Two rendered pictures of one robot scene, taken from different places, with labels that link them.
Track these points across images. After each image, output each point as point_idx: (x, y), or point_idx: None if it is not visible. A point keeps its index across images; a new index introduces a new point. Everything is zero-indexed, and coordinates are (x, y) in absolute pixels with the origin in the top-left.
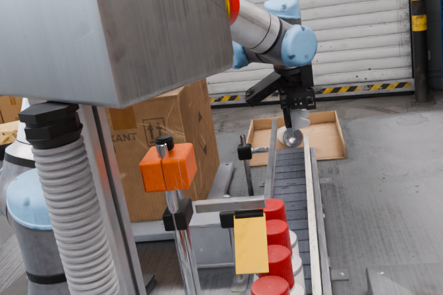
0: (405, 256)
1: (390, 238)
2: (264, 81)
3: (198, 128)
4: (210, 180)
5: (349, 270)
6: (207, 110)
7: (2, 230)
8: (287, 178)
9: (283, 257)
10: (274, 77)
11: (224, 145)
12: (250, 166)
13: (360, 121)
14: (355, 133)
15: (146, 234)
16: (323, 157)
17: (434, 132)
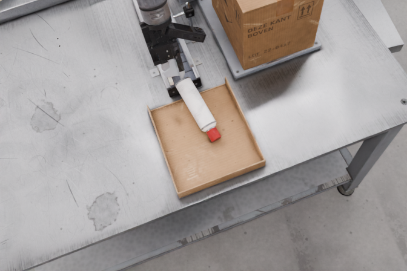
0: (98, 11)
1: (105, 22)
2: (185, 28)
3: None
4: (227, 34)
5: None
6: (236, 25)
7: None
8: None
9: None
10: (173, 24)
11: (275, 126)
12: (222, 84)
13: (154, 203)
14: (152, 167)
15: None
16: (166, 106)
17: (83, 174)
